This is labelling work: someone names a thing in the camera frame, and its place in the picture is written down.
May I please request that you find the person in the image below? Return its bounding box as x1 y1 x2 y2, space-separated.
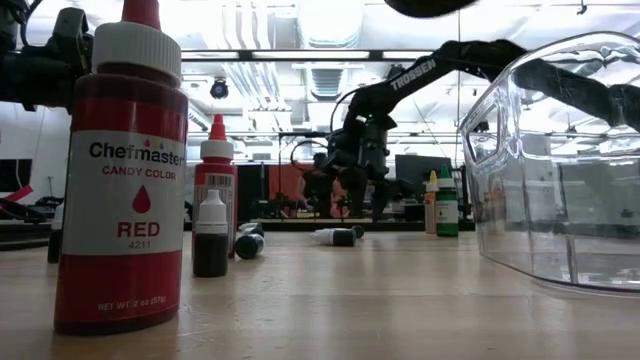
297 151 351 220

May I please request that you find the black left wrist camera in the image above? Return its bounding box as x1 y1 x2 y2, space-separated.
49 5 95 76

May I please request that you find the silver air duct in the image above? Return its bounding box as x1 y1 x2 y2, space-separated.
293 0 367 104

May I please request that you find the orange partition panel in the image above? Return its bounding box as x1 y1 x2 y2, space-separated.
268 161 351 220

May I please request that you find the red food coloring bottle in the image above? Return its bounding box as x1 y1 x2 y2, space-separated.
192 113 239 260
53 0 190 337

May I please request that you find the dark flat screen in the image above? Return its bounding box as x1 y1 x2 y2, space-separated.
0 158 34 194

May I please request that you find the black table frame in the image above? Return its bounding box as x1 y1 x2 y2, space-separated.
0 218 476 251

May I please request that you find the yellow food coloring bottle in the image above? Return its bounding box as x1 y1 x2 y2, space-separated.
424 170 440 235

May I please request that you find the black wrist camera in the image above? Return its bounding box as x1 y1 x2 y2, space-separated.
49 5 95 76
325 128 354 169

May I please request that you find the round black ceiling fixture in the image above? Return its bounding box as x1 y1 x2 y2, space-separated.
209 78 231 101

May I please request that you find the black rig crossbar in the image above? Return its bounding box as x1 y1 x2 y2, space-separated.
180 48 436 63

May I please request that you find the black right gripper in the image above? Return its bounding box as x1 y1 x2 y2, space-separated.
344 114 399 222

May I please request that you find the black background rig frame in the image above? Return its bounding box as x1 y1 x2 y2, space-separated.
276 130 355 221

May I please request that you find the green food coloring bottle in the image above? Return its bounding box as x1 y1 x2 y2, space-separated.
435 164 460 238

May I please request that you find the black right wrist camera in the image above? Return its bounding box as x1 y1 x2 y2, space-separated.
325 128 354 169

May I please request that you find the clear plastic container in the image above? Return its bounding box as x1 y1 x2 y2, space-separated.
458 31 640 300

